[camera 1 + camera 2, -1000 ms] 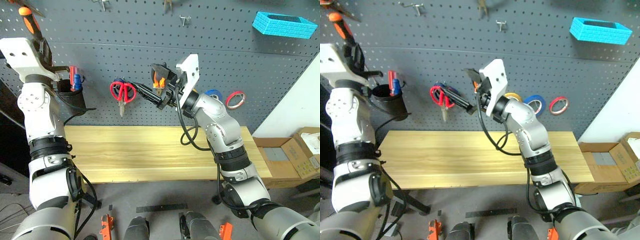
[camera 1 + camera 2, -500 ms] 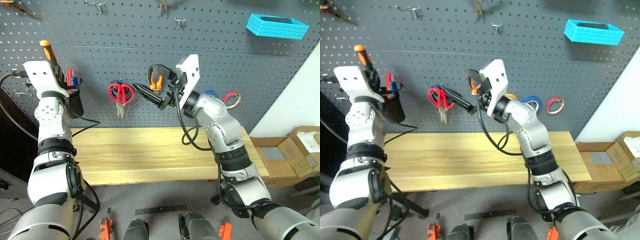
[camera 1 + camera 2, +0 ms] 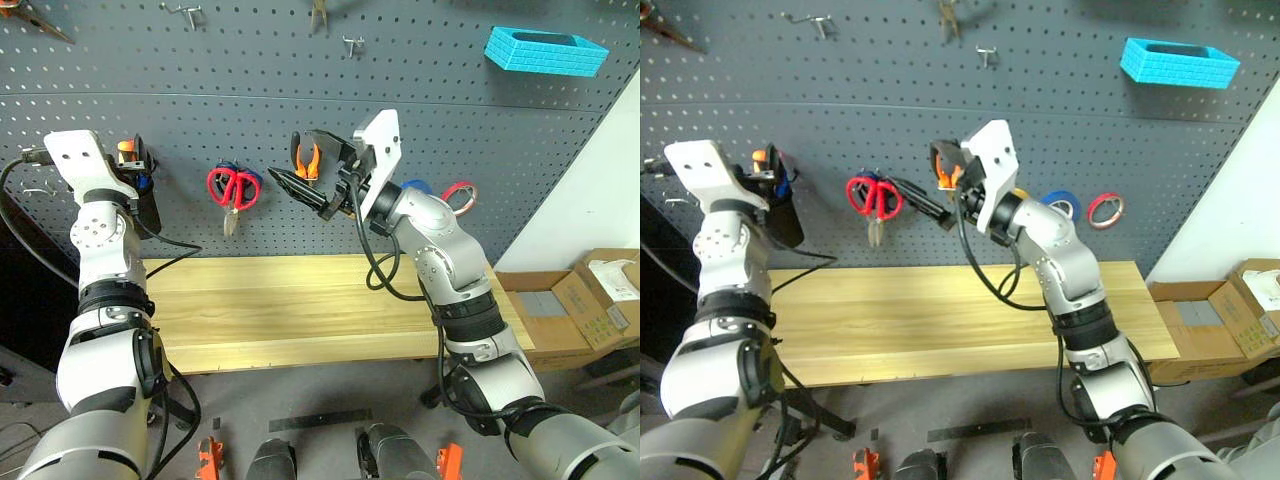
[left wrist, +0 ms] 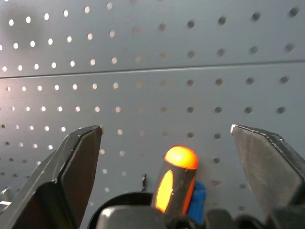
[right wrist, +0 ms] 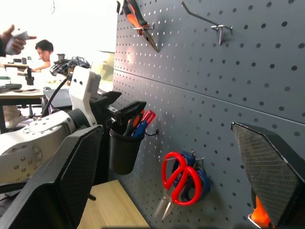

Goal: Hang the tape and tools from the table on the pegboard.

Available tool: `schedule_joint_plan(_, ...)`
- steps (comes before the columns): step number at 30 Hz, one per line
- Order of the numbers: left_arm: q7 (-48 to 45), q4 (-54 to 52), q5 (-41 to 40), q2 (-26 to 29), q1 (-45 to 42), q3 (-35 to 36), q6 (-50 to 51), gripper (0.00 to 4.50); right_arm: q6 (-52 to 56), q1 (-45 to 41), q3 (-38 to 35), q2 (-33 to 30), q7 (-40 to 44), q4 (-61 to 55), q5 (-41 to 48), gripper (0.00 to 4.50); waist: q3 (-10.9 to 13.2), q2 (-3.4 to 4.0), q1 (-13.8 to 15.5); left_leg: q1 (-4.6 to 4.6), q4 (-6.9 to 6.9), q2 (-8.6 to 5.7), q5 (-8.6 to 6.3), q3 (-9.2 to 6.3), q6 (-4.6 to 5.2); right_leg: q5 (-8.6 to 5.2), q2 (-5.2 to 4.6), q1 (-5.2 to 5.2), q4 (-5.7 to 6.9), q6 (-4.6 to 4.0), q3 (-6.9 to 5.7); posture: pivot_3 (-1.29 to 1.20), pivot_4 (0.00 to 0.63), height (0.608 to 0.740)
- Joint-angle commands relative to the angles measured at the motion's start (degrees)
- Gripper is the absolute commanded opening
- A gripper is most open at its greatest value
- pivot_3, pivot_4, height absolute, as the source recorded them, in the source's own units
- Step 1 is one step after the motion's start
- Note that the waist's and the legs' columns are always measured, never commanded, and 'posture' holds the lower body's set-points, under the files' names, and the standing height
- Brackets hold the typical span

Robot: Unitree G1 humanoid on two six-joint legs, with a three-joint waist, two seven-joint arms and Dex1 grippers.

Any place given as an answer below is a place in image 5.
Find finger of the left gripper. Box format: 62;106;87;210
101;90;122;104
118;101;147;124

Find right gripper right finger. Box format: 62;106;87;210
230;122;305;229

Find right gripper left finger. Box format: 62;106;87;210
0;124;104;229

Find orange black combination pliers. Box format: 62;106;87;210
250;188;275;229

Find red handled scissors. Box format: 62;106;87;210
153;152;203;221

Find grey pegboard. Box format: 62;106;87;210
113;0;305;229

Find bystander's hand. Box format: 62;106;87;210
0;23;27;57

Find black hanging cup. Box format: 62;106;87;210
109;127;160;176

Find plaid checked cloth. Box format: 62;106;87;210
49;56;91;76

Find seated man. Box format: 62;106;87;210
30;39;72;73

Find orange black long-nose pliers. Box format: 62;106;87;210
116;0;160;53

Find small black desk device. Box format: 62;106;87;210
25;68;35;86

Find background work desk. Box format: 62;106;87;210
0;88;46;134

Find white paper sheet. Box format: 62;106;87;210
4;30;32;55

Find blue handled screwdriver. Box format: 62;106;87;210
132;120;149;138

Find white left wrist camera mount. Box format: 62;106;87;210
69;66;102;127

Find silver wire loop hook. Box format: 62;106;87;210
247;213;260;227

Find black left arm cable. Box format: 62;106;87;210
41;77;72;117

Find blue handled scissors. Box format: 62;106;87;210
173;150;212;202

